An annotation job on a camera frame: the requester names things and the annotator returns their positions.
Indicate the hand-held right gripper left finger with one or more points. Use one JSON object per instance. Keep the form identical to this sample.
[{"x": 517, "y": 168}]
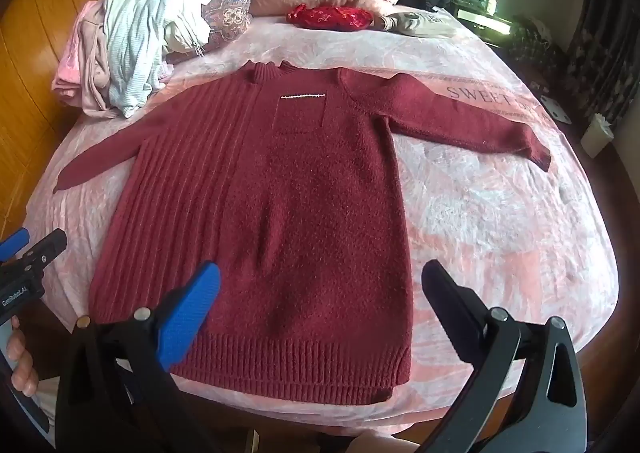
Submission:
[{"x": 190, "y": 315}]

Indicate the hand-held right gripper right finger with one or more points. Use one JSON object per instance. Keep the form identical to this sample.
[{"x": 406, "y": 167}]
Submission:
[{"x": 450, "y": 303}]

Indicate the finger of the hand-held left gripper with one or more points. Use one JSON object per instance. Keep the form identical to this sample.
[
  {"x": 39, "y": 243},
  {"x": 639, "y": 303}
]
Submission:
[
  {"x": 50, "y": 245},
  {"x": 14, "y": 242}
]

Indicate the dark red knit sweater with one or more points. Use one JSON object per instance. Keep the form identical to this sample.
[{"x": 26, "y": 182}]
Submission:
[{"x": 310, "y": 208}]

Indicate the person's left hand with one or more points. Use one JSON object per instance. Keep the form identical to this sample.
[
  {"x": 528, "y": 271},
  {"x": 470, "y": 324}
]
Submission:
[{"x": 22, "y": 363}]

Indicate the pink printed blanket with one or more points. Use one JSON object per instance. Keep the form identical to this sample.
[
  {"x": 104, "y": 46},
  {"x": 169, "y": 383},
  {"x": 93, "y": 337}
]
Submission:
[{"x": 475, "y": 213}]

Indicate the mauve garment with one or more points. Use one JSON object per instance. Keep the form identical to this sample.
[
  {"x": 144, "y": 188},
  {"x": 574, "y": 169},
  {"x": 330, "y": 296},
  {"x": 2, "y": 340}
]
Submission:
[{"x": 95, "y": 75}]

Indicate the pink garment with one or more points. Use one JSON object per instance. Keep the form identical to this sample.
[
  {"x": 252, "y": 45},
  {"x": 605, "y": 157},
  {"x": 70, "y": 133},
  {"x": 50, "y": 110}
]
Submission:
[{"x": 70, "y": 68}]

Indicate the orange wooden wardrobe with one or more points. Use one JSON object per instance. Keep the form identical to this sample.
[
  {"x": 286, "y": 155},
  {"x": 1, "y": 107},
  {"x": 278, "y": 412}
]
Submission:
[{"x": 35, "y": 33}]

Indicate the white dotted object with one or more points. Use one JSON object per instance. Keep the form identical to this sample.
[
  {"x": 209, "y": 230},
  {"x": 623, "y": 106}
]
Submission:
[{"x": 557, "y": 112}]

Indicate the white striped garment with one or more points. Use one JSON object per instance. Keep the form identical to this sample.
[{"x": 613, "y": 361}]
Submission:
[{"x": 135, "y": 43}]

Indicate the cream zippered garment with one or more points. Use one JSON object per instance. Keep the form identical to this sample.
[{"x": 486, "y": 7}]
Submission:
[{"x": 186, "y": 35}]

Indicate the beige bag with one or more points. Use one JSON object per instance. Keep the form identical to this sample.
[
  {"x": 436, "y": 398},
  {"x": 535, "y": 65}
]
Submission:
[{"x": 425, "y": 25}]

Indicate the black device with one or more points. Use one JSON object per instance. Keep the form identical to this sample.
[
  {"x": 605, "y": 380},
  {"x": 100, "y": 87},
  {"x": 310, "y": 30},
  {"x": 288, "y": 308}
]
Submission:
[{"x": 480, "y": 15}]

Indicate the paisley pillow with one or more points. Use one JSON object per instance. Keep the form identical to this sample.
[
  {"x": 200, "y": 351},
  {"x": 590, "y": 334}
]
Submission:
[{"x": 232, "y": 13}]

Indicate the red embroidered pouch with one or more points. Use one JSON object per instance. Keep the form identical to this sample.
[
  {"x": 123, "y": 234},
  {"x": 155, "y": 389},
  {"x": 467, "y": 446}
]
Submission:
[{"x": 325, "y": 15}]

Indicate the dark patterned curtain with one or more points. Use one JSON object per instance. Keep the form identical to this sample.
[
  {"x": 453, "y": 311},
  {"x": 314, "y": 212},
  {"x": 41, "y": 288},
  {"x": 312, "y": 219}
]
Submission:
[{"x": 610, "y": 33}]

